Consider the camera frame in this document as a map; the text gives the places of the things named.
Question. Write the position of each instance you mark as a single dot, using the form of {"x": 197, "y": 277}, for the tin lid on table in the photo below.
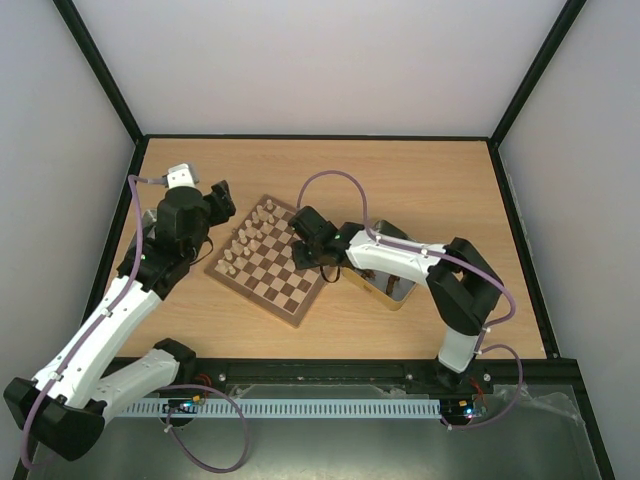
{"x": 148, "y": 222}

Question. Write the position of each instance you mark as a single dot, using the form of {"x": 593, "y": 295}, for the gold metal tin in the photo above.
{"x": 386, "y": 267}

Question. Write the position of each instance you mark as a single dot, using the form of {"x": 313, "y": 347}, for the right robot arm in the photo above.
{"x": 465, "y": 290}

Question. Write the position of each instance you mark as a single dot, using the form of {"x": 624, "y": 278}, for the wooden chess board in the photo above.
{"x": 260, "y": 249}

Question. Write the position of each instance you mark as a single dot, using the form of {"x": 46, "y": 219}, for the dark pieces in tin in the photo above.
{"x": 386, "y": 283}

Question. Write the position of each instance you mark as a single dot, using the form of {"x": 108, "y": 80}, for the blue cable duct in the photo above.
{"x": 287, "y": 409}

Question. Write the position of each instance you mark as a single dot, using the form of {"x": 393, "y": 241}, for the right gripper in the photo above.
{"x": 304, "y": 252}

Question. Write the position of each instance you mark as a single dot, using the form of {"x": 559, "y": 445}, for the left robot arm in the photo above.
{"x": 68, "y": 403}

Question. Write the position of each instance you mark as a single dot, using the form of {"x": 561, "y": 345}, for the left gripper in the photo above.
{"x": 221, "y": 203}

